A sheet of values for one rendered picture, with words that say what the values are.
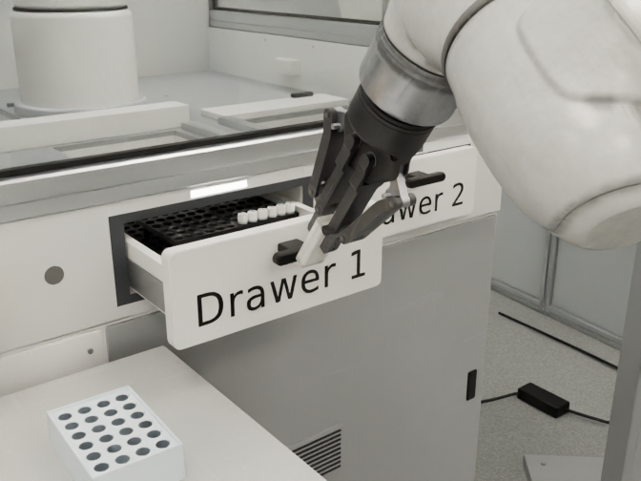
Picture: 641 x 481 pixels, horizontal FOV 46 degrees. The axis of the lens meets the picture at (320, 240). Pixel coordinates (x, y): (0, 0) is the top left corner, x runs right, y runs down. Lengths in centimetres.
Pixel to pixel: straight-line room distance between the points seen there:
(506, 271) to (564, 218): 253
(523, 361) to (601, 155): 213
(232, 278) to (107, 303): 18
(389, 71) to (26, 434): 50
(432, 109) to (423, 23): 9
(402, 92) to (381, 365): 71
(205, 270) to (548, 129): 45
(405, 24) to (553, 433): 175
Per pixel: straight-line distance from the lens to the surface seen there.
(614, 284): 267
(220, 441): 78
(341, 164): 72
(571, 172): 44
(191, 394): 86
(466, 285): 134
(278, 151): 99
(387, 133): 64
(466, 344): 139
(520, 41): 48
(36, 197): 87
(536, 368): 251
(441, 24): 54
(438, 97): 62
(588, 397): 241
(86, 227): 89
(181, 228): 93
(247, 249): 82
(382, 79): 62
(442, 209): 120
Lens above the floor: 120
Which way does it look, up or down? 20 degrees down
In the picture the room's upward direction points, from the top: straight up
